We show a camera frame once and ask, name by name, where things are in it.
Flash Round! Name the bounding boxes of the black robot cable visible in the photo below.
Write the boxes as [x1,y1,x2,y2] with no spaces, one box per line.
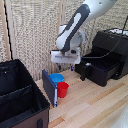
[81,16,128,61]

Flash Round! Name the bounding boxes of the black air fryer drawer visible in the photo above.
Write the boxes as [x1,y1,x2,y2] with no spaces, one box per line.
[74,49,123,88]

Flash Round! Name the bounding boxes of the dark blue flat board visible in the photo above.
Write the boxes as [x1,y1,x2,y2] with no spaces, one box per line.
[41,68,59,108]

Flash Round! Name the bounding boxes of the red plastic cup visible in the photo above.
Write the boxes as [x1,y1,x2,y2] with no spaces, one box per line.
[56,81,70,99]

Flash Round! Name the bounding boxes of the beige woven screen backdrop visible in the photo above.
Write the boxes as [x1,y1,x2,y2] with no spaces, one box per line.
[0,0,128,82]

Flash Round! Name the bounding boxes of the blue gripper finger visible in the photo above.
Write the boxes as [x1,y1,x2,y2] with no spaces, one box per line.
[57,63,62,72]
[69,63,75,72]

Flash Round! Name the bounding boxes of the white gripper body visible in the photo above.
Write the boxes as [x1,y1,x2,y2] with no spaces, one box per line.
[50,47,82,66]

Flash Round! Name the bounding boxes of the black fabric storage box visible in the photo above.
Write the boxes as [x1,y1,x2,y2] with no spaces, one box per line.
[0,59,51,128]

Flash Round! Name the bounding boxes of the blue plastic bowl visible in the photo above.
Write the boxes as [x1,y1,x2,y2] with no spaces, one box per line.
[48,73,66,86]

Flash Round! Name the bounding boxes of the black air fryer housing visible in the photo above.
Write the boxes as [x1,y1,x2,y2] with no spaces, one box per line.
[91,29,128,80]

